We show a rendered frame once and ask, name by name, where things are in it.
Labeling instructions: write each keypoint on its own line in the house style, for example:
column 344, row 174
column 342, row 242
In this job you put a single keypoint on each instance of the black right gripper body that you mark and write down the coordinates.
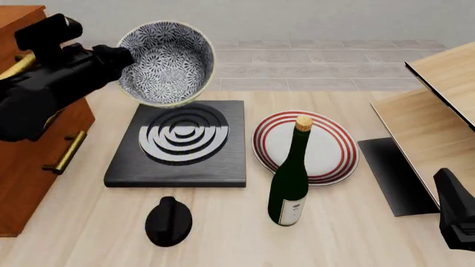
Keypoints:
column 462, row 231

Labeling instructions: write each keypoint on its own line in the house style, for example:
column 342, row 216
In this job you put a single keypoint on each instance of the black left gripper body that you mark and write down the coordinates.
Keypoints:
column 85, row 69

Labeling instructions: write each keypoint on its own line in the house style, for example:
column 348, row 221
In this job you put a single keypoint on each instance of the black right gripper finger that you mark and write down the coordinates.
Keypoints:
column 451, row 192

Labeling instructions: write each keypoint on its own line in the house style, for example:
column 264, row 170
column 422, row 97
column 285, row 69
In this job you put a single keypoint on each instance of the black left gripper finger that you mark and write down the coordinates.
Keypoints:
column 117, row 62

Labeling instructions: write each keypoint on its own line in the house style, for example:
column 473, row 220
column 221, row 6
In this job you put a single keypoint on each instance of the blue white patterned bowl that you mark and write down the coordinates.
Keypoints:
column 170, row 58

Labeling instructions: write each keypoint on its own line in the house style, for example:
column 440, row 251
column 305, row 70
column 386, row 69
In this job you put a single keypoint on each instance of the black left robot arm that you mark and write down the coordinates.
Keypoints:
column 29, row 105

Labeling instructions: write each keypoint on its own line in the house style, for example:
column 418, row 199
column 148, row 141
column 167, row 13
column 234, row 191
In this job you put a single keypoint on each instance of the flat black stove plate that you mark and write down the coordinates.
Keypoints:
column 178, row 169

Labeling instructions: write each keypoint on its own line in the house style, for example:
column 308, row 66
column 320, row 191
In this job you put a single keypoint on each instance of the round black stove knob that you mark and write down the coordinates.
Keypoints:
column 168, row 222

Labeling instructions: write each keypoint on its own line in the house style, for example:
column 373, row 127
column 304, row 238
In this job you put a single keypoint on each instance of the pale wooden rack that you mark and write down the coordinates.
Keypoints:
column 426, row 119

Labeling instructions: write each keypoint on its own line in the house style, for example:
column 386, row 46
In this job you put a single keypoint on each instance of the wooden cabinet drawer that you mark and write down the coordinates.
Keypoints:
column 5, row 44
column 39, row 151

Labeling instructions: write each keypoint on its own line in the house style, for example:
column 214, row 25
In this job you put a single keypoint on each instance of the white plate with red rings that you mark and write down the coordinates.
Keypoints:
column 326, row 153

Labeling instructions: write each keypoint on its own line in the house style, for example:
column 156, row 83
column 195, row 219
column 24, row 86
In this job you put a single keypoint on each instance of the red-brown wooden cabinet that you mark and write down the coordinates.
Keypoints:
column 22, row 189

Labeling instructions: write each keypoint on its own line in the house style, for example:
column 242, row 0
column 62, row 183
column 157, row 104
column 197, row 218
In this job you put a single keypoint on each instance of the dark green wine bottle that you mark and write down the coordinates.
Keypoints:
column 291, row 178

